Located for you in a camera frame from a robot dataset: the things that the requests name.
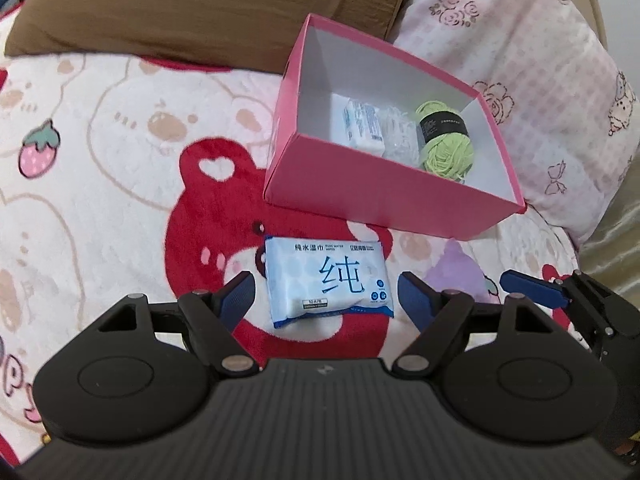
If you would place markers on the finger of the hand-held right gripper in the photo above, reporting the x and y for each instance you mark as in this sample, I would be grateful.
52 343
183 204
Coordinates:
532 287

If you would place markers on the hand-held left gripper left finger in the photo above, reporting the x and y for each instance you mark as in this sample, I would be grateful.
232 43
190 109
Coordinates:
237 296

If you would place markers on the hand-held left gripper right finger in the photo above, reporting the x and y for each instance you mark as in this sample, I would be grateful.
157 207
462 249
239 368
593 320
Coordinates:
417 301

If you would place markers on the purple plush toy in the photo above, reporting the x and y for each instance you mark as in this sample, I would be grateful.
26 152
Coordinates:
457 267

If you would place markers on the blue wet wipes pack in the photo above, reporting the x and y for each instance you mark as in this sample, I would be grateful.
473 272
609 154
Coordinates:
310 280

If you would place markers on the pink cardboard box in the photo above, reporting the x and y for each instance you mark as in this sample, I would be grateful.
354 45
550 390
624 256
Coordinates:
350 195

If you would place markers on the clear plastic floss pick box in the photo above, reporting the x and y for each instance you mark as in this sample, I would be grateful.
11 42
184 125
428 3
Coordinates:
400 135

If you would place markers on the beige satin cloth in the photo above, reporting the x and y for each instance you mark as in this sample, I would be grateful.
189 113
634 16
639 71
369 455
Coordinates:
620 240

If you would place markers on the green yarn ball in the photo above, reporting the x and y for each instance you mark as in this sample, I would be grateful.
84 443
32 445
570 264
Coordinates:
445 150

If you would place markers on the bear printed blanket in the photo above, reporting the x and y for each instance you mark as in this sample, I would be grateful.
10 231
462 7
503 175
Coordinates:
100 185

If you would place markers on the pink checked pillow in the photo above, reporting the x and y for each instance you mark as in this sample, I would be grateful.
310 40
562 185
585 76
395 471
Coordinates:
525 35

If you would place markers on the brown pillow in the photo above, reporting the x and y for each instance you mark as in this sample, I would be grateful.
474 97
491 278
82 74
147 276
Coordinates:
200 10

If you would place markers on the beige headboard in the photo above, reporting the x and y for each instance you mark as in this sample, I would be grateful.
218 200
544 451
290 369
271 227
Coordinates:
592 0

